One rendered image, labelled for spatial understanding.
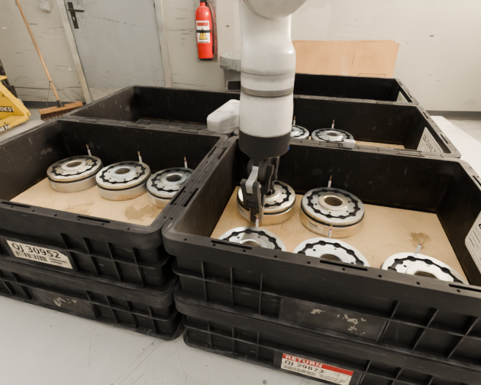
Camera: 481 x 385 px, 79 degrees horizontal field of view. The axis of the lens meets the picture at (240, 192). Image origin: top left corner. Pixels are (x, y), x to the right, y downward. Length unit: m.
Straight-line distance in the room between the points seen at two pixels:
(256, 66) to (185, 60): 3.21
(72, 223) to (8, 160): 0.32
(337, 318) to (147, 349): 0.30
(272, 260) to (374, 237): 0.25
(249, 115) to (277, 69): 0.07
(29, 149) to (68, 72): 3.47
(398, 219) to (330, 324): 0.26
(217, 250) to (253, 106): 0.19
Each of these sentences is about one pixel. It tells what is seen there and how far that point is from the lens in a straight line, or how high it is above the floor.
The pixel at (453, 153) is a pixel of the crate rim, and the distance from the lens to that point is 0.62.
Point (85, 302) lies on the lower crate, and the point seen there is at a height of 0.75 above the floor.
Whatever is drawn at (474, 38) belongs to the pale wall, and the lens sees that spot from 4.01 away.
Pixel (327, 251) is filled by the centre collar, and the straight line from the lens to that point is 0.42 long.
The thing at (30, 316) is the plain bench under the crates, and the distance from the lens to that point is 0.65.
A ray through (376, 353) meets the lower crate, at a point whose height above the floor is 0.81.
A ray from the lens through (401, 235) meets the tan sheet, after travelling 0.54.
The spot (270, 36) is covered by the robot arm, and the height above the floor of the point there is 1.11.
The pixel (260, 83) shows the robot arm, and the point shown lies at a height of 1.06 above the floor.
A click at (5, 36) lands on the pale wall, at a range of 4.47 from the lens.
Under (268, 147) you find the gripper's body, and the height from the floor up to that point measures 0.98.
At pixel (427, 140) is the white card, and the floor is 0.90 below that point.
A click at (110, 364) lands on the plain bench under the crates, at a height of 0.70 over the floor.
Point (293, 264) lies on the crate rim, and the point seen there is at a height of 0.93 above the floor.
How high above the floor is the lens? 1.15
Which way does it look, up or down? 33 degrees down
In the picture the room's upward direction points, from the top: straight up
